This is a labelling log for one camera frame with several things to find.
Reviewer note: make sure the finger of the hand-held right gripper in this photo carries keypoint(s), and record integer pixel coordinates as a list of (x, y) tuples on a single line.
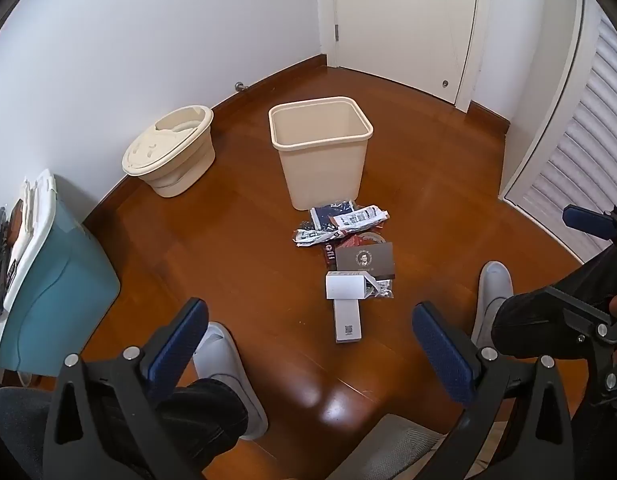
[(588, 221), (583, 315)]

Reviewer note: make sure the white louvered closet door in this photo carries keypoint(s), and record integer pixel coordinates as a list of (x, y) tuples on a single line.
[(578, 125)]

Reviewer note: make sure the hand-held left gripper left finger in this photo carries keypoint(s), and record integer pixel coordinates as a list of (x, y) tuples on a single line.
[(181, 342)]

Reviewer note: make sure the teal storage box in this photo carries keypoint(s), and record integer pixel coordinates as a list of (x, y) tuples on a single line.
[(63, 290)]

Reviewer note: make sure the long white medicine box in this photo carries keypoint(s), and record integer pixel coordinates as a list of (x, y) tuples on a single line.
[(347, 317)]

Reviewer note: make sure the large crumpled printed wrapper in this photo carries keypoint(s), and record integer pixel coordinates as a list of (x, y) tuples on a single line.
[(361, 217)]

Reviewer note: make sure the short white cardboard box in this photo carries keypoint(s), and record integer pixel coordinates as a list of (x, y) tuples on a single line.
[(346, 286)]

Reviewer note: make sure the person's right leg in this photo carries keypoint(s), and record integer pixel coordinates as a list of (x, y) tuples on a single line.
[(533, 320)]

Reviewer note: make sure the small crumpled printed wrapper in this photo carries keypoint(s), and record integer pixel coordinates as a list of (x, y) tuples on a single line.
[(311, 236)]

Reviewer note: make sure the dark clutter pile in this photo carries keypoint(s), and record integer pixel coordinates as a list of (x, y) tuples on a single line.
[(3, 255)]

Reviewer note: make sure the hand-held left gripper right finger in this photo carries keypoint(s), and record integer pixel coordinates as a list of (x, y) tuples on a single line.
[(443, 355)]

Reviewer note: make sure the red packet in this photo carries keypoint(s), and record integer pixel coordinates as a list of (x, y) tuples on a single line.
[(330, 252)]

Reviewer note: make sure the beige bucket with lid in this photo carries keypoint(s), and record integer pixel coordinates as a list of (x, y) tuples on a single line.
[(168, 155)]

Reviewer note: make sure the small clear plastic bag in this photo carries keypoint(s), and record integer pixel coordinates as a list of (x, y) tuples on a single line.
[(381, 290)]

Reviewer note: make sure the brown cardboard box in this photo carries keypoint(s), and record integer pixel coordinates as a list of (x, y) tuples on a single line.
[(366, 260)]

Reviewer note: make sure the dark blue packet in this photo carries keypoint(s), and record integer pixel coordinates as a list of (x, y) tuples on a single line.
[(322, 214)]

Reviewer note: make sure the grey slipper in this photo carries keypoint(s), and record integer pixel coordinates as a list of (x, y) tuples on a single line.
[(493, 295), (228, 365)]

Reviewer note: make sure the metal wall door stop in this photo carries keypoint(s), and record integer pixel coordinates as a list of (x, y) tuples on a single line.
[(241, 86)]

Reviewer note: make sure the clear tape roll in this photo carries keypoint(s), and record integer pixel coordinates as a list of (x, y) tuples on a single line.
[(376, 238)]

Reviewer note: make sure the beige plastic trash bin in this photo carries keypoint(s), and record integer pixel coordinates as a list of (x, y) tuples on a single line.
[(321, 160)]

